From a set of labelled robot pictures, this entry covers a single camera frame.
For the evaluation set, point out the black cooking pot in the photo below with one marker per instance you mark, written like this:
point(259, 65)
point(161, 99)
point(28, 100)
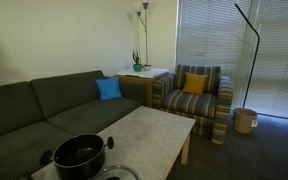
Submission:
point(84, 166)

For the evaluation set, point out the white window blinds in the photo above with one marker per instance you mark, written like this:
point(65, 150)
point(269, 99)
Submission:
point(210, 33)

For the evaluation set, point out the yellow throw cushion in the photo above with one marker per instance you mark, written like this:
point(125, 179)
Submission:
point(195, 83)

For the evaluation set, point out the light grey coffee table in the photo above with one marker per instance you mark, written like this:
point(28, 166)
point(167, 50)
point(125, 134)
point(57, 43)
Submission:
point(150, 133)

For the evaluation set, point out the wicker waste basket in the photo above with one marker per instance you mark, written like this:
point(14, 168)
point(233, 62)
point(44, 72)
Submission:
point(244, 120)

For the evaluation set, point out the round glass pot lid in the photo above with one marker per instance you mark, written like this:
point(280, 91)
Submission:
point(124, 171)

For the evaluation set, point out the white paper tag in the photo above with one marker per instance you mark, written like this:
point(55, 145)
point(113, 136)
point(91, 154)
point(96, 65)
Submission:
point(254, 123)

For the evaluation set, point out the dark grey fabric sofa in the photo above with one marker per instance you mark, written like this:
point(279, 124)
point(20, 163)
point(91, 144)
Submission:
point(94, 113)

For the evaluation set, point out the blue throw cushion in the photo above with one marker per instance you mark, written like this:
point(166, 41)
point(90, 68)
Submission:
point(109, 88)

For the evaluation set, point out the striped fabric armchair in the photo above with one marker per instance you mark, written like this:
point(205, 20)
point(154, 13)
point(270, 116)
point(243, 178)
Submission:
point(190, 103)

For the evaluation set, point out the white two-head floor lamp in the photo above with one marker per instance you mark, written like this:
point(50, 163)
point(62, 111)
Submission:
point(146, 33)

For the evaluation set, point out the small white bowl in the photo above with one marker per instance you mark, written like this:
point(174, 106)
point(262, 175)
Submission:
point(147, 67)

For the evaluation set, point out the wooden side table white top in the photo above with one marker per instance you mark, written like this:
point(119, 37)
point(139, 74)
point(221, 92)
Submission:
point(144, 73)

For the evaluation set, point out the plant in teal pot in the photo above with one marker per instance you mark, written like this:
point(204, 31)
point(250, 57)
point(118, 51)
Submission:
point(137, 67)

